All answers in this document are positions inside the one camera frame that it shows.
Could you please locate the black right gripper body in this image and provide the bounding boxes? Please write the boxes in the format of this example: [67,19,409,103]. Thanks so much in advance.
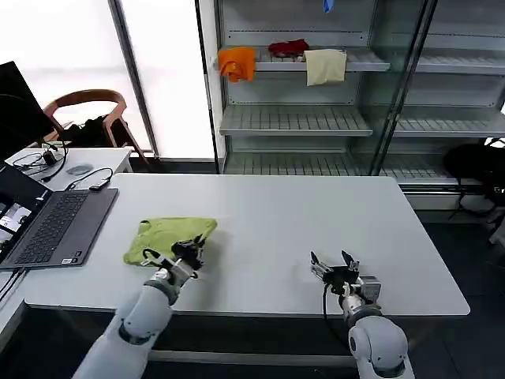
[323,265,362,295]

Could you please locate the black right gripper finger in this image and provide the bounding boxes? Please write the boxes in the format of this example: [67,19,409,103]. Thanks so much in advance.
[340,249,361,273]
[309,250,331,278]

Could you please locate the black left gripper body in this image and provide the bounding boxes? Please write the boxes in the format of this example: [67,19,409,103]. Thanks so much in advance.
[171,240,205,272]

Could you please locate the yellow-green cloth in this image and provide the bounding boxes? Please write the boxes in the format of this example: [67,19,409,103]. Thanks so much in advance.
[122,216,219,267]

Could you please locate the small white side table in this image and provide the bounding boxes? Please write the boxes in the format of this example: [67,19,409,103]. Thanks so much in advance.
[3,146,136,193]

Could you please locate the dark grey laptop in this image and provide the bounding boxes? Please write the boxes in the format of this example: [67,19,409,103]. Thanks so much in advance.
[0,163,120,270]

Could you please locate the grey round pad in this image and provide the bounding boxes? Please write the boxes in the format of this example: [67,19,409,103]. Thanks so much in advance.
[65,163,93,177]

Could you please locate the grey metal shelf rack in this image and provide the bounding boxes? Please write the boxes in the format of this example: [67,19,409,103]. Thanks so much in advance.
[196,0,505,191]

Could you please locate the black backpack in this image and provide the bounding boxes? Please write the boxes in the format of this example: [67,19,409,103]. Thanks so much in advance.
[442,137,505,217]

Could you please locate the black bag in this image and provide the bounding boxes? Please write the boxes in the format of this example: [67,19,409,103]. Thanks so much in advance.
[62,114,132,149]

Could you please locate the brown wooden chair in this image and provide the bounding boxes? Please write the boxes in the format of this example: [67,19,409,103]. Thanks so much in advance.
[43,89,153,165]

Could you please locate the black monitor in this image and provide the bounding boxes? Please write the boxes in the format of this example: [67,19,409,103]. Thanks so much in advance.
[0,60,57,162]

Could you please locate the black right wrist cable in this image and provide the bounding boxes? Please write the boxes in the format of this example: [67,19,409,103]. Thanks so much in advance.
[322,281,353,350]

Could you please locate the black adapter with cable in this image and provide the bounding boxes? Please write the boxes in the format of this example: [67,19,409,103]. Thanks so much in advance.
[65,167,114,193]

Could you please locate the black charger with cable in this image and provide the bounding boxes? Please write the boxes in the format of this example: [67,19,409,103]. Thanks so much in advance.
[14,141,69,183]

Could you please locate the dark window frame post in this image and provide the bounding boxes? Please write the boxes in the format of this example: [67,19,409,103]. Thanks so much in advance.
[107,0,159,159]

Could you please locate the black laptop cable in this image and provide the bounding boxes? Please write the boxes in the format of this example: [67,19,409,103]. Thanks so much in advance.
[0,267,26,302]

